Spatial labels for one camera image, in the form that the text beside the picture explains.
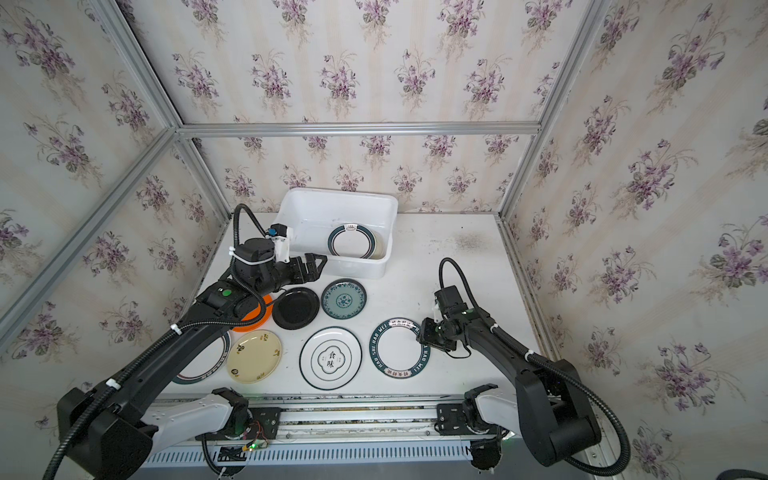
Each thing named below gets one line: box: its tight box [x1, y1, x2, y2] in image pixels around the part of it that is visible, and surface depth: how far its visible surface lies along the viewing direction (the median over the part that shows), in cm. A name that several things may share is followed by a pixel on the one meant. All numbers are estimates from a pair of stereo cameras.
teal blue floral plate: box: [321, 279, 367, 320], surface depth 97 cm
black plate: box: [272, 287, 320, 331], surface depth 94 cm
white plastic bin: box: [275, 188, 399, 279], surface depth 111 cm
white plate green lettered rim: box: [369, 317, 431, 379], surface depth 87 cm
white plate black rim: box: [299, 326, 363, 391], surface depth 85 cm
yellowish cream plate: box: [226, 329, 283, 384], surface depth 85 cm
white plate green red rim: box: [328, 223, 375, 259], surface depth 111 cm
